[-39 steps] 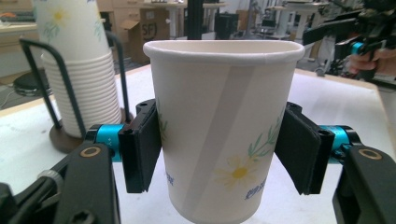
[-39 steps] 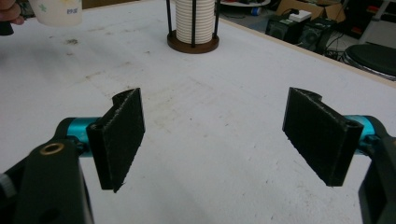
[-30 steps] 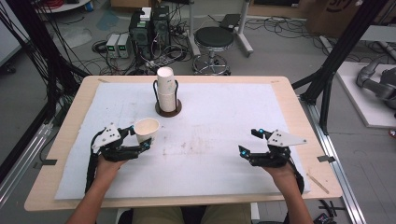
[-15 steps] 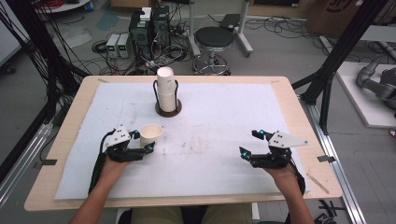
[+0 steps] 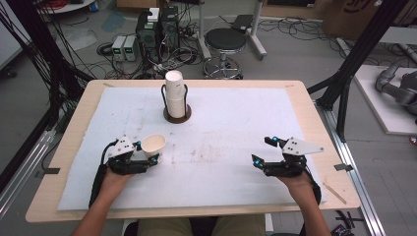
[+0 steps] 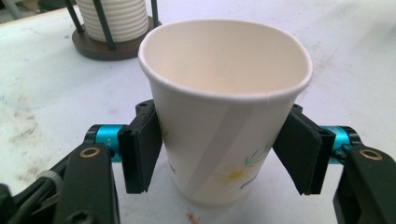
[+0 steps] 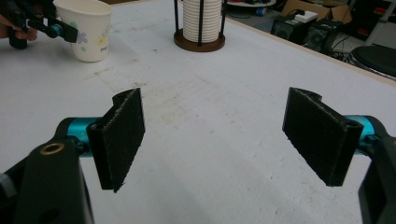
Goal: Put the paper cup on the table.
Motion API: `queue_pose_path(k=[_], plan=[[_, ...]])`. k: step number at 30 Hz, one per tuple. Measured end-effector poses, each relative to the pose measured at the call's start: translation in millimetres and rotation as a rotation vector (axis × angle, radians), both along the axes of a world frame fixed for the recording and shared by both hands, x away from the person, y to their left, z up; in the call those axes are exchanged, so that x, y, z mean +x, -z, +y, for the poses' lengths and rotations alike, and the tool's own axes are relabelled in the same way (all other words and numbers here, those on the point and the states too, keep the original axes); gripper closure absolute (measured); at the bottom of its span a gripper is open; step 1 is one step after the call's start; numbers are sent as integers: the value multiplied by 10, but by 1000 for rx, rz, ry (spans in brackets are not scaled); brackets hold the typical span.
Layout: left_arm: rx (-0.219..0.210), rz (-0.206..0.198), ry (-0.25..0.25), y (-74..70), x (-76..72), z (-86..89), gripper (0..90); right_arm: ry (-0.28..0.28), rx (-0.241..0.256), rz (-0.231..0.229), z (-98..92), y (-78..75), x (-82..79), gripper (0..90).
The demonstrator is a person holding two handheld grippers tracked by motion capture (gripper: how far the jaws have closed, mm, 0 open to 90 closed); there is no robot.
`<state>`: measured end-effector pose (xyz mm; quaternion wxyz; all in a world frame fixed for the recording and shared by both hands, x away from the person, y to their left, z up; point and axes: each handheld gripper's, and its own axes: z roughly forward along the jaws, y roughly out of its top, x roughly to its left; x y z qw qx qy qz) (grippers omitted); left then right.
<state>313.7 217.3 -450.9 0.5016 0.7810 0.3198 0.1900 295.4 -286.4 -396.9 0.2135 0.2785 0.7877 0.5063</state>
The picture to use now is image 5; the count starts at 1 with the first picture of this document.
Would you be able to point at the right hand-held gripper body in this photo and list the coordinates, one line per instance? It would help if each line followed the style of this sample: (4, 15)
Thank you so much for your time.
(288, 167)

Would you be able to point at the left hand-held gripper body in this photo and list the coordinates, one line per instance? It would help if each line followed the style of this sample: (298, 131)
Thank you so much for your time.
(128, 164)

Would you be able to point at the flower print paper cup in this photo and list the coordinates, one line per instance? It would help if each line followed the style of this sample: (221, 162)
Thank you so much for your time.
(153, 144)

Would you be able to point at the stack of white paper cups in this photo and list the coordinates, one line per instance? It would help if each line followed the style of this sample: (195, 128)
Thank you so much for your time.
(175, 98)

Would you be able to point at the person's right hand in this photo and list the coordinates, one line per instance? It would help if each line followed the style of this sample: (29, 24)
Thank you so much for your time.
(300, 187)

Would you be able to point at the person's left hand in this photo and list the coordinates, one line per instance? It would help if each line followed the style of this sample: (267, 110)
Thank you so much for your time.
(113, 183)

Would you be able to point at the white foam mat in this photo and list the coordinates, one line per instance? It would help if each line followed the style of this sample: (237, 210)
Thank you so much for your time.
(213, 183)

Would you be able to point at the light wooden table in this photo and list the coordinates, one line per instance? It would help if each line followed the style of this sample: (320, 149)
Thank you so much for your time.
(327, 203)

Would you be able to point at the thin wooden stick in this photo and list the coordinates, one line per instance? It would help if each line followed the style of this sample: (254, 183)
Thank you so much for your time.
(335, 194)

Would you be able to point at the black tape piece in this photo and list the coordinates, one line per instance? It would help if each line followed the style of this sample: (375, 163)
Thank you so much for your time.
(343, 167)
(52, 170)

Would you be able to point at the white table leg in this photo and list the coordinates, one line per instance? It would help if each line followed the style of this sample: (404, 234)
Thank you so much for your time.
(269, 224)

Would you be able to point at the person's khaki trousers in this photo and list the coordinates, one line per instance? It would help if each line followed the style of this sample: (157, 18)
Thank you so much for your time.
(164, 227)

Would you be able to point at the grey bench power supply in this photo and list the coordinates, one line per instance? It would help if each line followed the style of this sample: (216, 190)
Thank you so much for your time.
(118, 48)
(130, 48)

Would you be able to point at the black computer tower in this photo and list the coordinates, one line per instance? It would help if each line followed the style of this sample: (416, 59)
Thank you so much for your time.
(169, 31)
(147, 39)

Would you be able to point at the black round stool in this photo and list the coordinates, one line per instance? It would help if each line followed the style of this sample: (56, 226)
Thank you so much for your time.
(225, 39)

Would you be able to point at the white floor board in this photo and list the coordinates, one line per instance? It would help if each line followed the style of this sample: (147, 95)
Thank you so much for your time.
(383, 108)

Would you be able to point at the small white box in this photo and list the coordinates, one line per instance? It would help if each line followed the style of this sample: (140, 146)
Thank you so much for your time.
(153, 14)

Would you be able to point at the brown cardboard box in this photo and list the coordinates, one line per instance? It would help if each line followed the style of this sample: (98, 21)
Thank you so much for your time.
(347, 19)

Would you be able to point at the aluminium rail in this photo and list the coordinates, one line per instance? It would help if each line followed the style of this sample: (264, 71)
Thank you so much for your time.
(23, 177)
(354, 177)

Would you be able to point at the white stand frame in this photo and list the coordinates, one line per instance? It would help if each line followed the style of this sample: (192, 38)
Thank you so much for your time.
(257, 36)

